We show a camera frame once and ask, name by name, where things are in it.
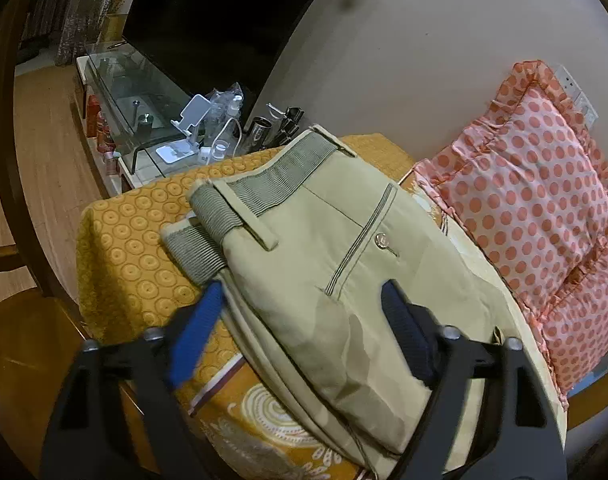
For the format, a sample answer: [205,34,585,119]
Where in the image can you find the khaki pants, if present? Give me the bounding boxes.
[161,127,549,478]

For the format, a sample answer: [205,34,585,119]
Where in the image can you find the dark wooden chair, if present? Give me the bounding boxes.
[0,0,87,479]

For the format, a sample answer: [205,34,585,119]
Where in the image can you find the rear pink polka dot pillow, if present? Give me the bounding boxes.
[536,236,608,404]

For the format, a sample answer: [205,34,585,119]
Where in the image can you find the pink polka dot pillow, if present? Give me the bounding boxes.
[415,61,608,318]
[536,236,608,404]

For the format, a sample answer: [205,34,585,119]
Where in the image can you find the yellow orange patterned bedspread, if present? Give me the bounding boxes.
[76,133,570,480]

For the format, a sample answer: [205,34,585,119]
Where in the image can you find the front pink polka dot pillow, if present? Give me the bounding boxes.
[415,61,608,318]

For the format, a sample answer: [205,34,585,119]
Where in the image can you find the white phone stand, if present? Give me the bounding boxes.
[155,94,212,165]

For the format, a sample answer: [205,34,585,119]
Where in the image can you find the red bottle on shelf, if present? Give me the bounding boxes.
[85,94,122,176]

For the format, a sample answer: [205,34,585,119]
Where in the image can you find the glass top TV stand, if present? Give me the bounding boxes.
[74,41,206,196]

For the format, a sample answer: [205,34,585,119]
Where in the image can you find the clear plastic bag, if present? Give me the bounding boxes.
[203,82,244,139]

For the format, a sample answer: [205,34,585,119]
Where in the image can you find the shiny metal cup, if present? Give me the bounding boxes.
[246,116,272,153]

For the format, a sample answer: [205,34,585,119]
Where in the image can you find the black flat screen television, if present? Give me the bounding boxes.
[123,0,314,118]

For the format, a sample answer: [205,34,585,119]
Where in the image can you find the window with orange frame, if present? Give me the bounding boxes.
[568,355,608,429]

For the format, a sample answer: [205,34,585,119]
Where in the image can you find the white wall socket plate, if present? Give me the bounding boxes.
[554,64,599,130]

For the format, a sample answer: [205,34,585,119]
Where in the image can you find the white charging cable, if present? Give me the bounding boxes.
[214,116,244,154]

